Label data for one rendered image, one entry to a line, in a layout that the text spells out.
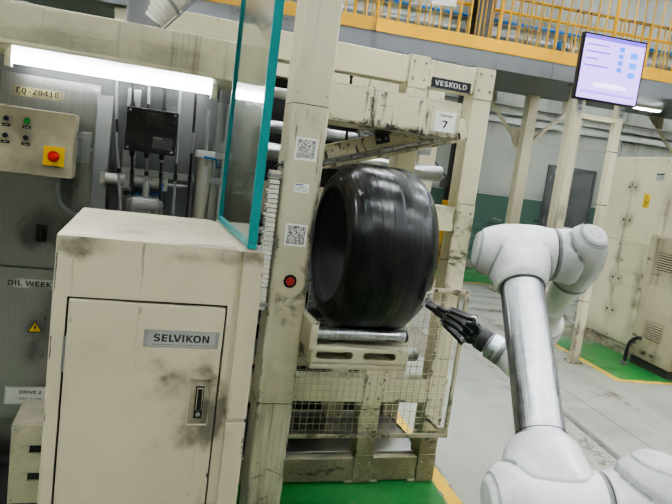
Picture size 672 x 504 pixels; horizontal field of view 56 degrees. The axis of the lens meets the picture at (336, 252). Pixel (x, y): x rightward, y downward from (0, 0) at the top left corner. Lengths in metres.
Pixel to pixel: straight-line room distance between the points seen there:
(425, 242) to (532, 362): 0.77
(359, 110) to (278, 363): 0.99
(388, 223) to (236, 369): 0.86
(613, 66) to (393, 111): 3.75
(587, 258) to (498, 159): 10.65
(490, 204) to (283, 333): 10.12
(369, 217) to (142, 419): 0.99
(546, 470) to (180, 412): 0.73
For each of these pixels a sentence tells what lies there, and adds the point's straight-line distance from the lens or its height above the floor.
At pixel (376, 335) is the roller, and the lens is 2.21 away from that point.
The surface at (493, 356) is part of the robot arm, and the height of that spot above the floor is 0.93.
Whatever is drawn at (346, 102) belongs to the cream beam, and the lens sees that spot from 2.43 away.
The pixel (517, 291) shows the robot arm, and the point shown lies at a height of 1.23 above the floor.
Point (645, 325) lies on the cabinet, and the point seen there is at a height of 0.40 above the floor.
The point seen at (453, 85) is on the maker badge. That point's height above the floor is 1.90.
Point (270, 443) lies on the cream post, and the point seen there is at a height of 0.47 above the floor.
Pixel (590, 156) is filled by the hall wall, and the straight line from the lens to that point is 13.03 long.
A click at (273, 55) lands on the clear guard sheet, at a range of 1.30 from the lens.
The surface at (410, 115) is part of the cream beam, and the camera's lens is 2.52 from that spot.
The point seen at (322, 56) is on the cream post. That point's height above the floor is 1.81.
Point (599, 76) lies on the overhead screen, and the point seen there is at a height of 2.53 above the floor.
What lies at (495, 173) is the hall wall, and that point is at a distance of 12.20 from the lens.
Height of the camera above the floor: 1.45
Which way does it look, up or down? 7 degrees down
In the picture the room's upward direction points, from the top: 7 degrees clockwise
